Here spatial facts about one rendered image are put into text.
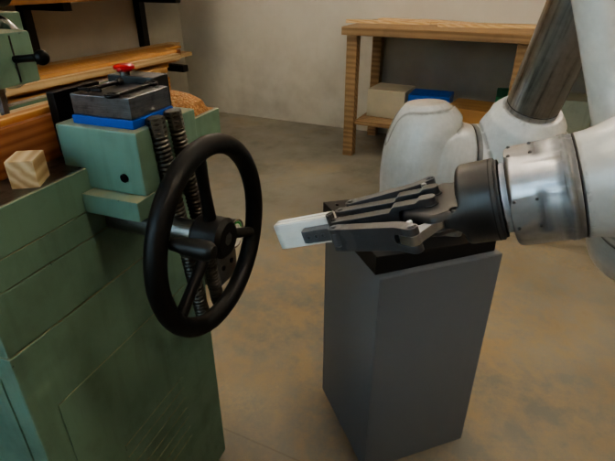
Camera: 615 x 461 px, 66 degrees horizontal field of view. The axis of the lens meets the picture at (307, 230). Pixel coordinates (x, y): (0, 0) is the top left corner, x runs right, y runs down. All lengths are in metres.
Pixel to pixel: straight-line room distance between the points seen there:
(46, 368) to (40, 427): 0.09
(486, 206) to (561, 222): 0.06
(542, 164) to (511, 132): 0.60
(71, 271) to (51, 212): 0.09
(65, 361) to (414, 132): 0.73
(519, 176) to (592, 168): 0.05
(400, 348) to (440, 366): 0.15
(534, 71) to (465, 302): 0.50
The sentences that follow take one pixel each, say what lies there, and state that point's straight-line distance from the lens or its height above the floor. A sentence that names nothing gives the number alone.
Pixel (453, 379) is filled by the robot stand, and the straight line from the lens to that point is 1.30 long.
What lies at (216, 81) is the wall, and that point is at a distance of 4.65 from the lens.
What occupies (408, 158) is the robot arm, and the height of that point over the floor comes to 0.81.
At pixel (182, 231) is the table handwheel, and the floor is 0.82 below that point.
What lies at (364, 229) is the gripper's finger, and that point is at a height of 0.93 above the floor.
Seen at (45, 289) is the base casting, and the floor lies 0.77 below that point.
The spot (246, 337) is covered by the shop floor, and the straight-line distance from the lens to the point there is 1.76.
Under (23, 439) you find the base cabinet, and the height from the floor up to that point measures 0.55.
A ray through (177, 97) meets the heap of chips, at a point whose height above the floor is 0.93.
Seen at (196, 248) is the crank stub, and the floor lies 0.86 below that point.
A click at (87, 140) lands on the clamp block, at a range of 0.72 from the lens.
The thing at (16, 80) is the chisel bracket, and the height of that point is 1.01.
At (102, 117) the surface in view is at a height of 0.97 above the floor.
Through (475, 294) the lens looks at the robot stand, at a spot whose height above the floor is 0.50.
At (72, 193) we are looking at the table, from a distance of 0.73.
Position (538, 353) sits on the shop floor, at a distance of 1.85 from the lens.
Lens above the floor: 1.14
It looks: 28 degrees down
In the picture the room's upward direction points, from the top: straight up
